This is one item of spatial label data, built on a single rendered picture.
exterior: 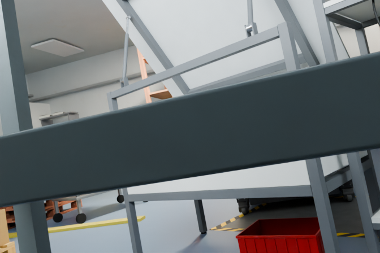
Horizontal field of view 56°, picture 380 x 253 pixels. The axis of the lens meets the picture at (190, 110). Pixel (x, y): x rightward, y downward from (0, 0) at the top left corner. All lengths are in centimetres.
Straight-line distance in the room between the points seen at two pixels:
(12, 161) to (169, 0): 193
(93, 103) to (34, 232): 950
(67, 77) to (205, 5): 893
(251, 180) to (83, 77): 916
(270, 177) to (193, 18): 102
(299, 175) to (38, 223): 94
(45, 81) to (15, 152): 1096
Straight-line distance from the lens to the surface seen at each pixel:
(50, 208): 489
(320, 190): 135
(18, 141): 17
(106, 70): 1006
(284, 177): 141
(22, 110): 74
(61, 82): 1078
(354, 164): 146
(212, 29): 202
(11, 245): 318
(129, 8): 221
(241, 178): 152
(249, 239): 182
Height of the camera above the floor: 64
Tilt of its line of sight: 5 degrees up
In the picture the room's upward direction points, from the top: 11 degrees counter-clockwise
